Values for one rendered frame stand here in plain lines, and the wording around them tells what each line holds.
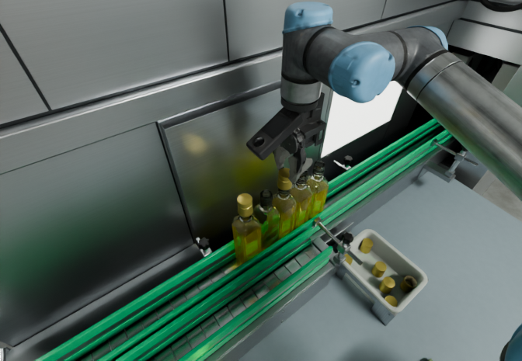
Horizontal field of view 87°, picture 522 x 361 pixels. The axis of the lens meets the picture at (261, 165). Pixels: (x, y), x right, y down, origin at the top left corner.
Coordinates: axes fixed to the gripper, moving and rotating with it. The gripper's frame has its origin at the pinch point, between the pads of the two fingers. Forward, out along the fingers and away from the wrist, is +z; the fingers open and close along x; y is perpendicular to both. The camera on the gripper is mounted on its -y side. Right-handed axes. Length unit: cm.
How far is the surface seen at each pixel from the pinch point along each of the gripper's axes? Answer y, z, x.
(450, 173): 72, 29, -17
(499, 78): 104, 2, -7
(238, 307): -20.7, 28.6, -8.6
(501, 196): 200, 117, -33
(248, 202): -11.4, 0.5, -1.3
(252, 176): -1.6, 9.0, 11.8
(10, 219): -50, -7, 15
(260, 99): 1.5, -14.2, 11.8
